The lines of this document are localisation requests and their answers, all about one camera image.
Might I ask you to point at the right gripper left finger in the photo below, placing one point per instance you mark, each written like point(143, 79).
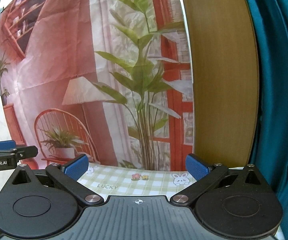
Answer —
point(66, 176)

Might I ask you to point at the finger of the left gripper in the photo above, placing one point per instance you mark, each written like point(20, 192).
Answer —
point(22, 152)
point(7, 145)

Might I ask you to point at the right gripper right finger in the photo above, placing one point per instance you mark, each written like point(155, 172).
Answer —
point(207, 178)

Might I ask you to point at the teal curtain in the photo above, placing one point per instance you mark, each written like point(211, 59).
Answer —
point(270, 148)

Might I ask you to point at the wooden headboard panel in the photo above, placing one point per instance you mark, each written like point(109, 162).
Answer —
point(225, 79)

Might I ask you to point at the printed room backdrop cloth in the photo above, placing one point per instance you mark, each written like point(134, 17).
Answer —
point(110, 79)

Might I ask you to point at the checked bunny tablecloth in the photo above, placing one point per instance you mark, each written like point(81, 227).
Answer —
point(119, 181)

